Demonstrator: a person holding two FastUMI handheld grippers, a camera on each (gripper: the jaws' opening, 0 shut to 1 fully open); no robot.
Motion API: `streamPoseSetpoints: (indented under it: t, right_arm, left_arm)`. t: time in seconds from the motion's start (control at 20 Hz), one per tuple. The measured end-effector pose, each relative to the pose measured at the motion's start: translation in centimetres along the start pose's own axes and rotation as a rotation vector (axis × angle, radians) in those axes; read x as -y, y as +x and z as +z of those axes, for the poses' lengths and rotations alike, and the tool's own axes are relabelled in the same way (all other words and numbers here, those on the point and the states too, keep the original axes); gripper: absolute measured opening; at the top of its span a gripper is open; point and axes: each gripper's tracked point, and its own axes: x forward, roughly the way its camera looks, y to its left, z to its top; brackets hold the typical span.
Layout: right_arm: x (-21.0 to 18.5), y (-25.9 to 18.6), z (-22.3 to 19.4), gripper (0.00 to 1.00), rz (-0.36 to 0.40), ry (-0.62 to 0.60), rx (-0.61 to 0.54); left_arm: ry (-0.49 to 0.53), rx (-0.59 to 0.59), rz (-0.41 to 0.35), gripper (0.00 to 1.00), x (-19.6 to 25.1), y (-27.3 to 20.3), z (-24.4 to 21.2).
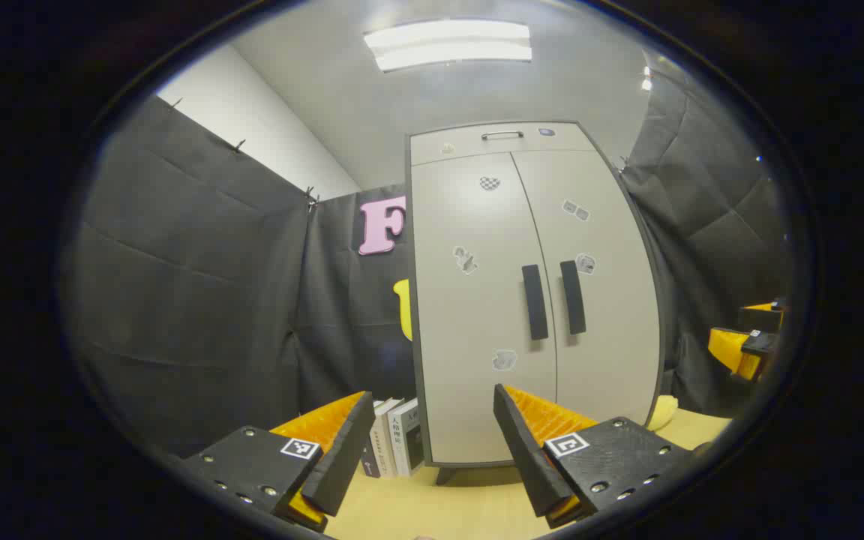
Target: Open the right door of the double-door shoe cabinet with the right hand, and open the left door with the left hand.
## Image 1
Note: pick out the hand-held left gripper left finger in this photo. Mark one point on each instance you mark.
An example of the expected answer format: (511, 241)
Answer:
(342, 457)

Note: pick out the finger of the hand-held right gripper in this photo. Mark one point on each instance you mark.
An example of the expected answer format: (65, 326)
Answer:
(760, 316)
(732, 349)

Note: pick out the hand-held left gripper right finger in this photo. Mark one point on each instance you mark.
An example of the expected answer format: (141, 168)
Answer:
(526, 457)

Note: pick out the grey double-door shoe cabinet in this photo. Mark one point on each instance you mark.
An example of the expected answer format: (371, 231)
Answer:
(445, 474)

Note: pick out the grey cabinet door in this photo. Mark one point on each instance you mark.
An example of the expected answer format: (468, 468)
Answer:
(462, 337)
(612, 337)

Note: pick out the grey cabinet drawer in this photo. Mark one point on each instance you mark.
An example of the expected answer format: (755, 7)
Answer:
(469, 146)

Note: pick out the blue spine book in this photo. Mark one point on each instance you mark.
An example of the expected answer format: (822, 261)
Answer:
(369, 461)

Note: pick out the white book with dark picture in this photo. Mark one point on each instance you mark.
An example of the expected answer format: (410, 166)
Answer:
(409, 439)

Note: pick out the yellow round sponge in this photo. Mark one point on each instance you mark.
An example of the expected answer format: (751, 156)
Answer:
(662, 412)

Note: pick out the black backdrop cloth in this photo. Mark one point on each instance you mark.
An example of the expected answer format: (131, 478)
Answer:
(199, 300)

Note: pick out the ceiling light panel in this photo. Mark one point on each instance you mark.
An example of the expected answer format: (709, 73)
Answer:
(447, 45)

